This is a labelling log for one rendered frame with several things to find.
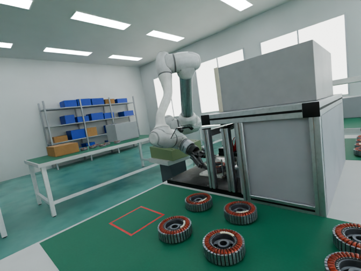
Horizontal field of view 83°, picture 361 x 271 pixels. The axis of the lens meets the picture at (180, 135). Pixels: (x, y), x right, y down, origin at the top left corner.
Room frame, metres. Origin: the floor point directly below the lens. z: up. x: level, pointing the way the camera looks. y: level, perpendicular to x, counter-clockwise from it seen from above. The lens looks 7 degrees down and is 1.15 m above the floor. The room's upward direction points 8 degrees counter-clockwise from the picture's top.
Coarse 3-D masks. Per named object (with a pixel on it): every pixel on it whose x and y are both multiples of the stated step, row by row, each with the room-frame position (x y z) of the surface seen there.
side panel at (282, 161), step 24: (288, 120) 0.67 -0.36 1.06; (312, 120) 0.61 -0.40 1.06; (240, 144) 0.79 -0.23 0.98; (264, 144) 0.73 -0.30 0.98; (288, 144) 0.67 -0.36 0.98; (312, 144) 0.62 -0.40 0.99; (240, 168) 0.79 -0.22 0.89; (264, 168) 0.74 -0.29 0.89; (288, 168) 0.68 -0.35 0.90; (312, 168) 0.62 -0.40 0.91; (264, 192) 0.74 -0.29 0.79; (288, 192) 0.68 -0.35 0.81; (312, 192) 0.63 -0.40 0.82
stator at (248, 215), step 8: (224, 208) 0.69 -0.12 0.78; (232, 208) 0.70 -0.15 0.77; (240, 208) 0.68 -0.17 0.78; (248, 208) 0.68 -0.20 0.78; (256, 208) 0.66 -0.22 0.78; (232, 216) 0.63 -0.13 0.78; (240, 216) 0.62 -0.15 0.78; (248, 216) 0.62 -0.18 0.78; (256, 216) 0.64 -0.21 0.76; (240, 224) 0.62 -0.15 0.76
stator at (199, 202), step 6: (186, 198) 0.81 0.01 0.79; (192, 198) 0.82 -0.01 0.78; (198, 198) 0.81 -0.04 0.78; (204, 198) 0.82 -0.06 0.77; (210, 198) 0.78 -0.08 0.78; (186, 204) 0.78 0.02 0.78; (192, 204) 0.75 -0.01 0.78; (198, 204) 0.75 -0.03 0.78; (204, 204) 0.75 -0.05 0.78; (210, 204) 0.76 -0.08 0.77; (192, 210) 0.75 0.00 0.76; (198, 210) 0.75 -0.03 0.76; (204, 210) 0.75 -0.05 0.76
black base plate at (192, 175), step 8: (192, 168) 1.29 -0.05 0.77; (200, 168) 1.26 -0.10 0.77; (176, 176) 1.17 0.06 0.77; (184, 176) 1.15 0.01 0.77; (192, 176) 1.13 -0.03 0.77; (200, 176) 1.10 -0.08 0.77; (176, 184) 1.09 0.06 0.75; (184, 184) 1.04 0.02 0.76; (192, 184) 1.00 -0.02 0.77; (200, 184) 0.98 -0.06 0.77; (208, 184) 0.97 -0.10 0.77; (224, 184) 0.94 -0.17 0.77; (240, 184) 0.91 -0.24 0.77; (216, 192) 0.91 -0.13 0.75; (224, 192) 0.88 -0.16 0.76; (232, 192) 0.85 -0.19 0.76; (240, 192) 0.82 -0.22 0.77
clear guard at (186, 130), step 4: (192, 124) 1.13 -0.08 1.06; (196, 124) 1.09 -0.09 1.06; (200, 124) 1.05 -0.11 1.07; (216, 124) 0.91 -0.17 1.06; (220, 124) 0.89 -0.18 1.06; (176, 128) 1.07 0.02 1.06; (180, 128) 1.05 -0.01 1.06; (184, 128) 1.13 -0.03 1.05; (188, 128) 1.16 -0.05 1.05; (192, 128) 1.20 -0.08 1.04; (196, 128) 1.23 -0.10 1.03; (176, 132) 1.10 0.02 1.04; (180, 132) 1.13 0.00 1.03; (184, 132) 1.16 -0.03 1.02; (188, 132) 1.20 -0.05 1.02; (192, 132) 1.24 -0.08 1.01; (172, 136) 1.10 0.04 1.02; (176, 136) 1.13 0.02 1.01
